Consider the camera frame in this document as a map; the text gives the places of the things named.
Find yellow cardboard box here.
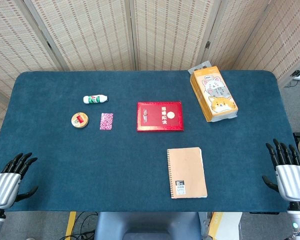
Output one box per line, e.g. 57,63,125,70
207,211,243,240

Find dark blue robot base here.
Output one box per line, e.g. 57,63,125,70
93,211,203,240

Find small white green bottle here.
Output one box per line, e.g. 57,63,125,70
83,94,109,104

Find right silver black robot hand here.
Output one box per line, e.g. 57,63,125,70
261,138,300,203

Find blue table cloth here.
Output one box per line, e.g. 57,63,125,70
0,70,300,213

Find red certificate book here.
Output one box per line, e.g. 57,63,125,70
136,101,185,133

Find brown spiral notebook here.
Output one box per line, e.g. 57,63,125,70
166,147,208,200

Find orange cat tissue pack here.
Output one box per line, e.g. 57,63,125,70
187,61,239,123

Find pink patterned card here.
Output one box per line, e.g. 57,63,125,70
99,112,114,131

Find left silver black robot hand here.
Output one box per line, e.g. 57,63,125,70
0,152,39,210

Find woven folding screen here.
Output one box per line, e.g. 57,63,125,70
0,0,300,156

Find black floor cables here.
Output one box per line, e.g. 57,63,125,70
56,211,99,240

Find round gold tin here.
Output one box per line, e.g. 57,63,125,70
70,112,89,129

